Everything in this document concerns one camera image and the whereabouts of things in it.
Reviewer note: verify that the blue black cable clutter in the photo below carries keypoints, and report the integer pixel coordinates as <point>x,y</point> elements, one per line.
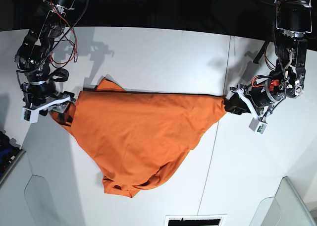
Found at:
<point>7,153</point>

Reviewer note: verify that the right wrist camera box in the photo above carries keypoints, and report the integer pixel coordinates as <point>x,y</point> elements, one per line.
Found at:
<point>30,115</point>

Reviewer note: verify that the orange t-shirt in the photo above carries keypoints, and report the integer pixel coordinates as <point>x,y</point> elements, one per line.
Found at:
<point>139,139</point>

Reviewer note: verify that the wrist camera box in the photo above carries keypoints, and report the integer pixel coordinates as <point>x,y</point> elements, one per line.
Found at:
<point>257,126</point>
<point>30,115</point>

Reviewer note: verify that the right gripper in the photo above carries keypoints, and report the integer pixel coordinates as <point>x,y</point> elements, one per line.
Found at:
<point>43,95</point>

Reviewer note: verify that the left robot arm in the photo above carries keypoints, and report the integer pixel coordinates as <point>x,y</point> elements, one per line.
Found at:
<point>284,53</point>

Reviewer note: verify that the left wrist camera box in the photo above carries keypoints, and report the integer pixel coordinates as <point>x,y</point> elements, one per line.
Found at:
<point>257,126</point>

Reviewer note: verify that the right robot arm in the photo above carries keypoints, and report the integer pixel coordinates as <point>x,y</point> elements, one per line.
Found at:
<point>34,59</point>

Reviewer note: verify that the right grey table bracket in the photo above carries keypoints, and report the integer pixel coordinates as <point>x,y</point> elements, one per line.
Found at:
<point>286,208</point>

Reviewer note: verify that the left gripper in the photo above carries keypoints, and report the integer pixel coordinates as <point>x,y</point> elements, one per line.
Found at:
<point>262,92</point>

